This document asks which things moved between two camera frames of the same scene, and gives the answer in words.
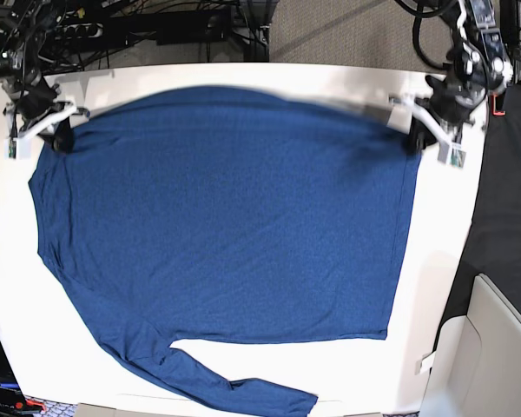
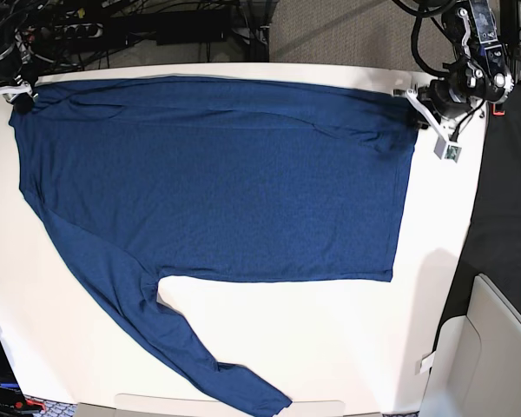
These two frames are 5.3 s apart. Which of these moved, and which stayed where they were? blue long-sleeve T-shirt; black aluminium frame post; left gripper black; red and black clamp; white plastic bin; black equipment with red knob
Moved: left gripper black; blue long-sleeve T-shirt
Stayed: black equipment with red knob; red and black clamp; white plastic bin; black aluminium frame post
